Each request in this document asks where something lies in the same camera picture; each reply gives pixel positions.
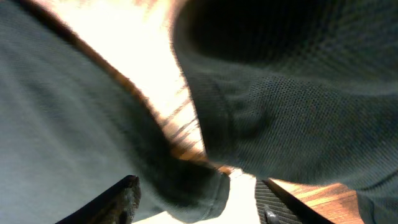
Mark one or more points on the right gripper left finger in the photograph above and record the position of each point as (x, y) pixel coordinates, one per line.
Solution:
(117, 205)

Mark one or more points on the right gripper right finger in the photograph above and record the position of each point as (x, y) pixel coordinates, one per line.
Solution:
(276, 206)

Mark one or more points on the black polo shirt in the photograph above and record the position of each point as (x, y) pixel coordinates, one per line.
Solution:
(70, 131)

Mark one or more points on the pile of black clothes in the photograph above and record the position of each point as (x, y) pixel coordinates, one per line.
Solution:
(297, 90)

